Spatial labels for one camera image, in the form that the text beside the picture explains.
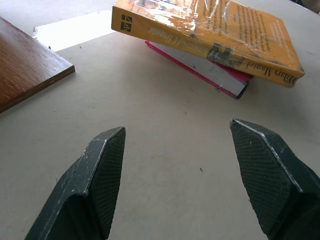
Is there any brown wooden board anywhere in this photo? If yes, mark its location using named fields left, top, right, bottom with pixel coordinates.
left=0, top=16, right=76, bottom=114

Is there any yellow paperback book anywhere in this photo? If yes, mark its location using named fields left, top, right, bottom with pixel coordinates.
left=111, top=0, right=306, bottom=89

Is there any pink hardcover book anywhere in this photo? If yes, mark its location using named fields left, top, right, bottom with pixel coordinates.
left=144, top=40, right=255, bottom=100

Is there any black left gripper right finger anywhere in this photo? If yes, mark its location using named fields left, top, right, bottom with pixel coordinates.
left=229, top=118, right=320, bottom=240

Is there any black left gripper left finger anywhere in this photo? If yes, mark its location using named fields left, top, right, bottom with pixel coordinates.
left=24, top=126, right=127, bottom=240

